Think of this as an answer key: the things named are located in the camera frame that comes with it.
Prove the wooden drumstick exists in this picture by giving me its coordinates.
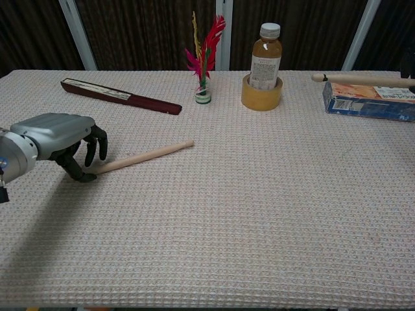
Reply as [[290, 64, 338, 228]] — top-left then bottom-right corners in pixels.
[[95, 139, 195, 175], [311, 73, 415, 89]]

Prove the amber drink bottle white cap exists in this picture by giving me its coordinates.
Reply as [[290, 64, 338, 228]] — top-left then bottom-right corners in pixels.
[[249, 22, 283, 91]]

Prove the red feather shuttlecock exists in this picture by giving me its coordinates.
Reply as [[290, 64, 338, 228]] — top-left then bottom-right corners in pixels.
[[184, 11, 227, 105]]

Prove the beige waffle weave tablecloth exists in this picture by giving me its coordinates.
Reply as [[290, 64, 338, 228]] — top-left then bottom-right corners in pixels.
[[0, 69, 415, 309]]

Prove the tan packing tape roll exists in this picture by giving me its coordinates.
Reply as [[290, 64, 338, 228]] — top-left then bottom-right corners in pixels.
[[241, 73, 283, 112]]

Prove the orange blue snack package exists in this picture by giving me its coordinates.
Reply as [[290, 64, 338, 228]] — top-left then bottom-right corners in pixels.
[[322, 80, 415, 122]]

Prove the maroon folded hand fan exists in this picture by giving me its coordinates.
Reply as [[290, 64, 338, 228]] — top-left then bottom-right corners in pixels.
[[60, 78, 183, 115]]

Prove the dark brown partition panel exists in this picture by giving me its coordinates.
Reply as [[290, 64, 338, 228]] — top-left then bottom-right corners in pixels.
[[0, 0, 87, 78], [353, 0, 415, 71], [74, 0, 218, 71], [230, 0, 369, 71]]

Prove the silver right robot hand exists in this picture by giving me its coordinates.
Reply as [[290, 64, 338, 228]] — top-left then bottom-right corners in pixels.
[[399, 48, 415, 92]]

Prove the aluminium partition post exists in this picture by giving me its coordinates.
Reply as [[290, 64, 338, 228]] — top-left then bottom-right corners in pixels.
[[342, 0, 386, 71], [58, 0, 98, 71], [215, 0, 234, 71]]

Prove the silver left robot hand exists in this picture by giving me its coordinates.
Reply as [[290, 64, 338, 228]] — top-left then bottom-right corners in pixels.
[[9, 112, 108, 183]]

